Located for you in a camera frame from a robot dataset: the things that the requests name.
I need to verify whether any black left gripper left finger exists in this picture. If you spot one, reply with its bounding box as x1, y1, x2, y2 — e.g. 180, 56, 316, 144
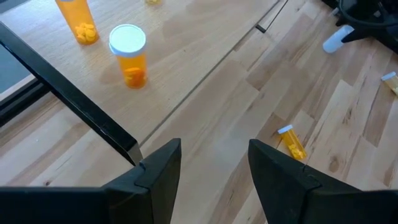
0, 138, 182, 224

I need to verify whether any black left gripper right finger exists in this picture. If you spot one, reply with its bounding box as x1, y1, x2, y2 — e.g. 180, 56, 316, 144
248, 139, 398, 224

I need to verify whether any amber bottle with yellow pills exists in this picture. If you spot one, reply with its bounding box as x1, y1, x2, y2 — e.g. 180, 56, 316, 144
277, 124, 308, 161

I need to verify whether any orange pill bottle white cap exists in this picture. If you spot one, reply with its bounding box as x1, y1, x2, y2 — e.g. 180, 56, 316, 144
55, 0, 100, 46
108, 24, 148, 90

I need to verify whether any white plastic bottle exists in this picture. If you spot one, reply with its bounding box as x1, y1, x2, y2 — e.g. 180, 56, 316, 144
322, 24, 355, 54

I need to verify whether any wooden shelf with black frame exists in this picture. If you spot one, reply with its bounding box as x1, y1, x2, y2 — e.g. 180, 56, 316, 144
0, 0, 289, 167

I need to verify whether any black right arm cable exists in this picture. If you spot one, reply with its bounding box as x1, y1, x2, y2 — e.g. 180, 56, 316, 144
338, 0, 398, 29

